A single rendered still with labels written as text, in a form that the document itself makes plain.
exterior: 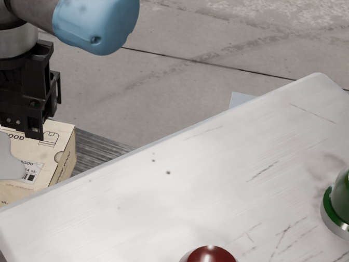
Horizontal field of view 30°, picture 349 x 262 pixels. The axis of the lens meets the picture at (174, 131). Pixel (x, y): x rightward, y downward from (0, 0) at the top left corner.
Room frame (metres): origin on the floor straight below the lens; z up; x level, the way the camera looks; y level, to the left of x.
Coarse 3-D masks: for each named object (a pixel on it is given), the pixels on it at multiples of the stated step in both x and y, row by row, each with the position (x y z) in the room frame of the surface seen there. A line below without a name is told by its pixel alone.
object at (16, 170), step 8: (0, 136) 0.53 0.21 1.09; (8, 136) 0.53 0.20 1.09; (0, 144) 0.52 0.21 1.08; (8, 144) 0.52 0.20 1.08; (0, 152) 0.52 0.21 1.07; (8, 152) 0.52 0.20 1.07; (0, 160) 0.51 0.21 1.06; (8, 160) 0.51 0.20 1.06; (16, 160) 0.51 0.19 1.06; (0, 168) 0.51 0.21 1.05; (8, 168) 0.51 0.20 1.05; (16, 168) 0.51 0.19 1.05; (24, 168) 0.51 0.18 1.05; (0, 176) 0.50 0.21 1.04; (8, 176) 0.50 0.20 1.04; (16, 176) 0.50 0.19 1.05
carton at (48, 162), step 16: (0, 128) 0.60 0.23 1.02; (48, 128) 0.61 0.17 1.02; (64, 128) 0.61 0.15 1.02; (16, 144) 0.57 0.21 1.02; (32, 144) 0.58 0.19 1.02; (48, 144) 0.58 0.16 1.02; (64, 144) 0.58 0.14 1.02; (32, 160) 0.55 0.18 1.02; (48, 160) 0.55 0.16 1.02; (64, 160) 0.57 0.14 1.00; (32, 176) 0.52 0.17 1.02; (48, 176) 0.52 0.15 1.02; (64, 176) 0.57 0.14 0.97; (0, 192) 0.50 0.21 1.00; (16, 192) 0.50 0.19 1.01; (32, 192) 0.50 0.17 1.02
